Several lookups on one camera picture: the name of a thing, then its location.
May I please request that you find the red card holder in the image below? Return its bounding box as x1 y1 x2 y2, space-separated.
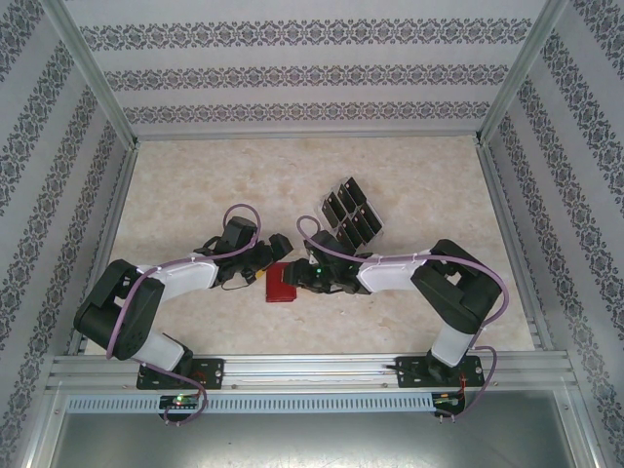
265 262 299 305

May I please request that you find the black credit card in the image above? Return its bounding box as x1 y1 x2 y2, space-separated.
355 204 384 240
335 217 357 246
346 177 371 206
336 179 360 207
343 214 368 245
322 191 345 228

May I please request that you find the rack of black slots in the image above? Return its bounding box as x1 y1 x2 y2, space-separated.
316 176 387 249

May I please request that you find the left green circuit board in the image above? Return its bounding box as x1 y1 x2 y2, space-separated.
159 394 201 410

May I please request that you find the grey metal sheet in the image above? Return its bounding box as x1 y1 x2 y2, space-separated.
26 410 600 468

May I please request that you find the thin black looped cable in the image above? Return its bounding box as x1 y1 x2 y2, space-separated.
217 275 257 293

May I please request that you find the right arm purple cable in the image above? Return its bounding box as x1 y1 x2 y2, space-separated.
295 215 512 423

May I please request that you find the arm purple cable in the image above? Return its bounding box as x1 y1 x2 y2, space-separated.
104 203 267 425
295 215 512 423

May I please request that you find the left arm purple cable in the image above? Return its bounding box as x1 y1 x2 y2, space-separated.
104 203 267 425

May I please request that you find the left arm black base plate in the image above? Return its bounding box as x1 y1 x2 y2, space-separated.
136 358 226 391

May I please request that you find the aluminium mounting rail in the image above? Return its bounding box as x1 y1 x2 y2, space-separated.
46 351 582 392

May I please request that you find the aluminium side rail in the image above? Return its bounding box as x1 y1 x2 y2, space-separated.
476 144 556 353
70 144 141 357

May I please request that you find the grey slotted cable duct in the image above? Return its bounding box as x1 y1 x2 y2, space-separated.
65 392 435 412

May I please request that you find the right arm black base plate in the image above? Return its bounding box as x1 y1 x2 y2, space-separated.
395 355 482 390

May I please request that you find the aluminium frame post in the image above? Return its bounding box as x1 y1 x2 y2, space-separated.
41 0 141 153
473 0 570 148

